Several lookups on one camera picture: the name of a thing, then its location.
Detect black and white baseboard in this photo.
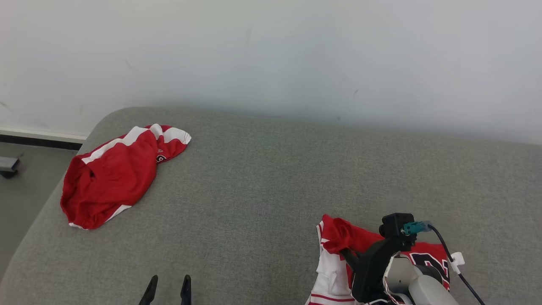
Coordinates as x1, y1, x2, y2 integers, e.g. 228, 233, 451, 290
0, 126, 88, 151

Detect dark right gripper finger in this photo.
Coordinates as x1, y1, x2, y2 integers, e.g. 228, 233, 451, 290
340, 248, 359, 272

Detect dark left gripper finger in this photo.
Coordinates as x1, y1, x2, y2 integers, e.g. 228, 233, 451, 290
139, 275, 158, 305
180, 275, 192, 305

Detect grey furniture leg with castor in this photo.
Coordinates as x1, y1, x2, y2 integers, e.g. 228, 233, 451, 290
0, 156, 21, 179

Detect red basketball jersey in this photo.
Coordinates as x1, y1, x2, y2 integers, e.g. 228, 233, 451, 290
306, 214, 452, 305

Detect grey fabric sofa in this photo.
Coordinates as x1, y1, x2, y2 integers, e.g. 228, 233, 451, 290
0, 107, 542, 305

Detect red shorts with white stripes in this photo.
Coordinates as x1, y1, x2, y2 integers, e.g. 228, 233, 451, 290
60, 124, 192, 230

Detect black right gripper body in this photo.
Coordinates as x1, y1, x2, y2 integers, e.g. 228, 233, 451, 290
351, 236, 418, 304

